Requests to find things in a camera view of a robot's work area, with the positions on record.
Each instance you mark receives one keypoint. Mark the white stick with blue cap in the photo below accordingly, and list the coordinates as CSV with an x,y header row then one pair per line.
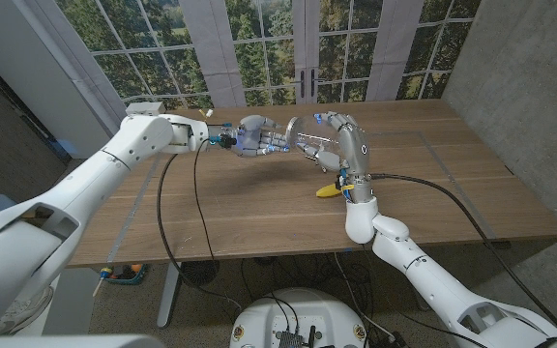
x,y
99,286

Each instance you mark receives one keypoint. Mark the grey white sneaker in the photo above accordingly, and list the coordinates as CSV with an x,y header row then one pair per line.
x,y
22,311

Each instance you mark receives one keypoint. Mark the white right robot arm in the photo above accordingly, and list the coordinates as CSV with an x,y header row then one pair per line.
x,y
414,275

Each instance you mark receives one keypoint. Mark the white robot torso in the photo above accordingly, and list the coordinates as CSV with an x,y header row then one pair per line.
x,y
298,314

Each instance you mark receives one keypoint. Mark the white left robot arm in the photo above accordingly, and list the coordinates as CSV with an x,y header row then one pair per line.
x,y
114,164

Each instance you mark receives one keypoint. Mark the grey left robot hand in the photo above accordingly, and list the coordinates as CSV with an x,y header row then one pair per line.
x,y
252,137

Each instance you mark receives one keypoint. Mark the printed window backdrop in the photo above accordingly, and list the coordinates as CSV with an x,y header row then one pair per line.
x,y
211,48

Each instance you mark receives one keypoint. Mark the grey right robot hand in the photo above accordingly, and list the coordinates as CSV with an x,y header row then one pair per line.
x,y
356,150

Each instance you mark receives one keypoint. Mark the yellow toy banana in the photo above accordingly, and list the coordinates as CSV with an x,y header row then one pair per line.
x,y
327,192

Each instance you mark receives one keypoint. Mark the black round fan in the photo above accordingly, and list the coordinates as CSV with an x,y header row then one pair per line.
x,y
201,273

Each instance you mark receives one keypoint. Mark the white table leg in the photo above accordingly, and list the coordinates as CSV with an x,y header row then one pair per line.
x,y
167,299

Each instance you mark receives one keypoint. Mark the teal basket with items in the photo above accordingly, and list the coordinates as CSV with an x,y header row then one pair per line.
x,y
126,275

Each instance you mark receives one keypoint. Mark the clear plastic jar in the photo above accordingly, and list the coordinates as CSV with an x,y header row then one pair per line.
x,y
312,135

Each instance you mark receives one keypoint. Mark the white power strip box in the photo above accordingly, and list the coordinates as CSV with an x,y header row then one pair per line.
x,y
145,106

